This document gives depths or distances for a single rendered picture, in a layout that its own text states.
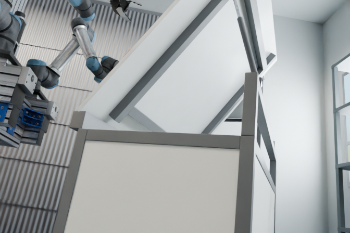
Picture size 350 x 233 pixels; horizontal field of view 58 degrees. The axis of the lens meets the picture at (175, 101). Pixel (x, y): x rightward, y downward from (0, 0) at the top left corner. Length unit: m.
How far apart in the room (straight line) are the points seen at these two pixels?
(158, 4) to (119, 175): 3.66
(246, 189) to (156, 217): 0.27
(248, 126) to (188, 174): 0.22
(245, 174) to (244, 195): 0.06
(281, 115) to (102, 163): 3.37
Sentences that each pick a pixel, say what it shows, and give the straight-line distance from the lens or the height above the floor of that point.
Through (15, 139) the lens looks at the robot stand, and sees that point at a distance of 1.97.
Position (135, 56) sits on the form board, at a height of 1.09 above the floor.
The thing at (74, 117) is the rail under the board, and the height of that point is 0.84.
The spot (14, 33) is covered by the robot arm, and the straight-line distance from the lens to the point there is 1.78.
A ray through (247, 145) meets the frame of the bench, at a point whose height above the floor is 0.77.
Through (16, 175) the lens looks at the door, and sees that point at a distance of 3.78.
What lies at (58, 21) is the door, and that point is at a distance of 4.33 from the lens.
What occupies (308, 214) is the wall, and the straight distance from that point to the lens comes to 4.14.
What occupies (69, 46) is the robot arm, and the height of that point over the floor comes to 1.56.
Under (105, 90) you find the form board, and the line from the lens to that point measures 1.18.
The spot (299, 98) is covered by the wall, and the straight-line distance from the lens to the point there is 4.41.
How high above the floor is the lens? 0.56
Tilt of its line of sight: 20 degrees up
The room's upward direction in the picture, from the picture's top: 8 degrees clockwise
